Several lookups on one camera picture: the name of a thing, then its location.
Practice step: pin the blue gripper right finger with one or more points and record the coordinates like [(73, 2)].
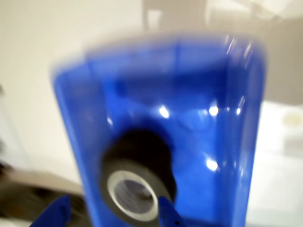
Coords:
[(168, 215)]

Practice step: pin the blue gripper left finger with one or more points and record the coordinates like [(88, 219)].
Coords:
[(58, 212)]

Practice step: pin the large black tape roll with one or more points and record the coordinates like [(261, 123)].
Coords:
[(142, 153)]

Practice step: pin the blue plastic bin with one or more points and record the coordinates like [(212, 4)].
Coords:
[(208, 146)]

